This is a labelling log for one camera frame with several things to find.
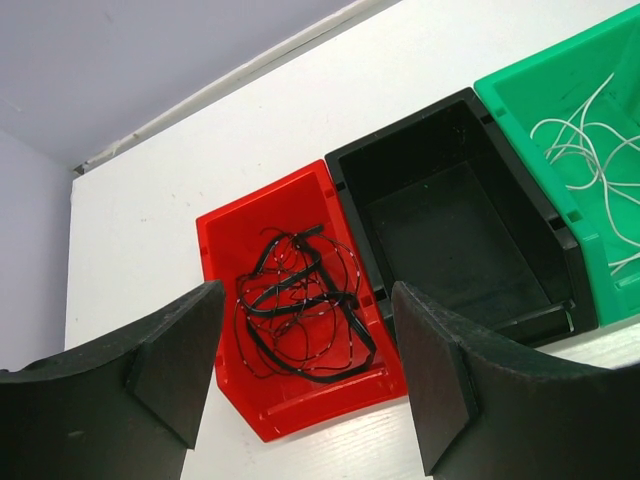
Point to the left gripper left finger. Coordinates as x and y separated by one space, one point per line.
126 405

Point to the green plastic bin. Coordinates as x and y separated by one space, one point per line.
572 114

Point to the black plastic bin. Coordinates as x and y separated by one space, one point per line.
440 200

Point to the aluminium back rail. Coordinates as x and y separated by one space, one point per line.
274 57

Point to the red plastic bin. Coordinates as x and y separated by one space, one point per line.
303 339

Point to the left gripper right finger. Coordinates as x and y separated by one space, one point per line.
487 407

